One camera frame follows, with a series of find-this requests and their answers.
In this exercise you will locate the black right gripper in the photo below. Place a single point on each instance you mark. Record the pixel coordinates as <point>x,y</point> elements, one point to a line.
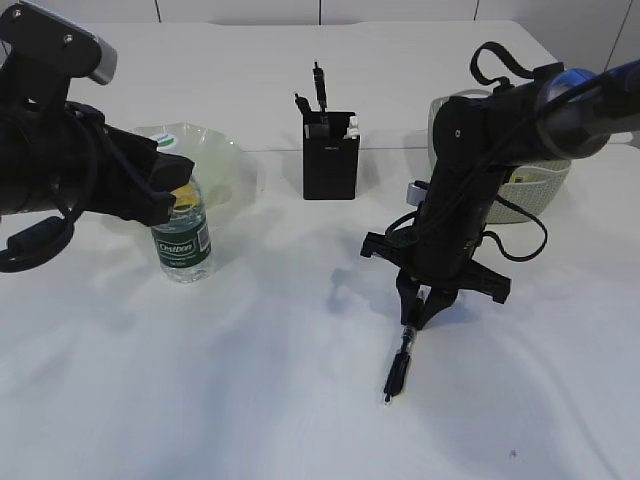
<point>438,258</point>

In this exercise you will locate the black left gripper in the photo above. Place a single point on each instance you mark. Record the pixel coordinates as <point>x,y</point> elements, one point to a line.
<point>101,169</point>

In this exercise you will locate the black pen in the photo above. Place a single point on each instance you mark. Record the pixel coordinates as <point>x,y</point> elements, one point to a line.
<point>303,106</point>
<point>321,116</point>
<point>397,375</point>

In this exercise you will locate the clear plastic water bottle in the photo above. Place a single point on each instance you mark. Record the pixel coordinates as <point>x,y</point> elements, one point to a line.
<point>183,245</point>

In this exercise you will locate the yellow utility knife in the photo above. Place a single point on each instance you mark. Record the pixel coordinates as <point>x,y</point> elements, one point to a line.
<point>352,134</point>

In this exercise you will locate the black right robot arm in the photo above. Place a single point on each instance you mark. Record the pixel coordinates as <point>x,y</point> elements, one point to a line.
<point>555,114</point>

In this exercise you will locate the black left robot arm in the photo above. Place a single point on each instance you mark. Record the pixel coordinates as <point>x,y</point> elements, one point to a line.
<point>22,192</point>

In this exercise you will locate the green ruffled glass plate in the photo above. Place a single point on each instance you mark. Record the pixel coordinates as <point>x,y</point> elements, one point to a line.
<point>214,155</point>

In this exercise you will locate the green plastic woven basket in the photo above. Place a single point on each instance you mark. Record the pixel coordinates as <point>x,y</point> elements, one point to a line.
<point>531,187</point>

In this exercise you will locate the black square pen holder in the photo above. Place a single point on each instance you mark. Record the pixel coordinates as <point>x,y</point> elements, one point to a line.
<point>330,164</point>

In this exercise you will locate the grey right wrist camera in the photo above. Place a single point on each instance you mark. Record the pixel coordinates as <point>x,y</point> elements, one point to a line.
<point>416,192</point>

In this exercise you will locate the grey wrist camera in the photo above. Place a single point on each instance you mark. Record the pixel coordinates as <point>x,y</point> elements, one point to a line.
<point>48,51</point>
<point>416,192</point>

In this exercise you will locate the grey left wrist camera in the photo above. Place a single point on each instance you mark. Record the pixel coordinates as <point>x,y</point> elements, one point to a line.
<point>48,51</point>

